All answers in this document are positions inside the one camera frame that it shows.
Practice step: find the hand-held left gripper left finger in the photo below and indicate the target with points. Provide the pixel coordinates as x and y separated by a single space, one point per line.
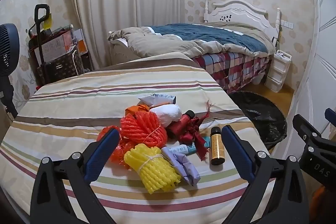
102 154

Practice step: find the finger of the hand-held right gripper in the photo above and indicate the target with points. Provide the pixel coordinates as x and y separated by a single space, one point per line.
304 132
330 115

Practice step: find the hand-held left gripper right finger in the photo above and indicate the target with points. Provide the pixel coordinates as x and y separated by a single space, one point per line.
239 154

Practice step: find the amber bottle with black cap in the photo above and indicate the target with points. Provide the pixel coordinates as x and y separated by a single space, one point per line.
217 148

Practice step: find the bin with black bag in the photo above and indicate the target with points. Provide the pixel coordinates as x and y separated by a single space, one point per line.
262 119

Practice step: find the orange foam net bundle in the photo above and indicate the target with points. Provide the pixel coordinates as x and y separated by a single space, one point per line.
141 129

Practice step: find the yellow foam net bundle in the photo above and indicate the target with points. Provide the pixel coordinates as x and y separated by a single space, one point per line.
152 171

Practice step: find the purple paper wrapper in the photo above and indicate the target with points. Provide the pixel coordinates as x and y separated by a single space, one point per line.
183 166

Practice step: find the orange paper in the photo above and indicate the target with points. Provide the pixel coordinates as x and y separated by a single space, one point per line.
143 107

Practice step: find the orange carton piece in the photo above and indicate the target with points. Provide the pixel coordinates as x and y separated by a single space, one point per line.
130 110

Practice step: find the white wardrobe door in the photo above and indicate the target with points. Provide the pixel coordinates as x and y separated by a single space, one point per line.
323 56

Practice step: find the white plastic drawer unit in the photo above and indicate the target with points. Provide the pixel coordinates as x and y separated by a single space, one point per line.
278 71

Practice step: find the red bottle with black cap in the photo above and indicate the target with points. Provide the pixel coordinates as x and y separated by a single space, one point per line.
178 127

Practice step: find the crumpled white tissue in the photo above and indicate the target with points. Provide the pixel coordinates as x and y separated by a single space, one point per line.
165 113

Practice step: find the white tube with grey cap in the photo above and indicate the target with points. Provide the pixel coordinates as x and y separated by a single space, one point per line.
155 99

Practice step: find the plaid bed sheet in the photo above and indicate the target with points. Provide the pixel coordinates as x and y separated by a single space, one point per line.
231 69

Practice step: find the brown patterned bag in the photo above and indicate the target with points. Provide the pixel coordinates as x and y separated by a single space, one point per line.
63 69

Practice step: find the orange and white box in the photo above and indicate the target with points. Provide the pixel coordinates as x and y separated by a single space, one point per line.
80 41

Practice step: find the brown cardboard box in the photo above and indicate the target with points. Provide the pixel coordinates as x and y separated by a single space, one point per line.
56 47

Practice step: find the beige and blue duvet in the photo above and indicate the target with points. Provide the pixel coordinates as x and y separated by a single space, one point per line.
183 35

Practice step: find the white carved headboard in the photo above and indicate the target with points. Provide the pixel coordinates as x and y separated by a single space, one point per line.
236 12

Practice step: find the black hand truck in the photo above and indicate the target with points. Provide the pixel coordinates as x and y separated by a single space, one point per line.
39 29

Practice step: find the dark blue standing fan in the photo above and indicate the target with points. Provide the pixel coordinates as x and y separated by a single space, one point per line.
8 48

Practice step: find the yellow tag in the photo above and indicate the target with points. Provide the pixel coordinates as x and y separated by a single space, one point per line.
47 22

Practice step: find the white wall switch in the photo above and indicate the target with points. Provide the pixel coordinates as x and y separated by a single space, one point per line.
287 24

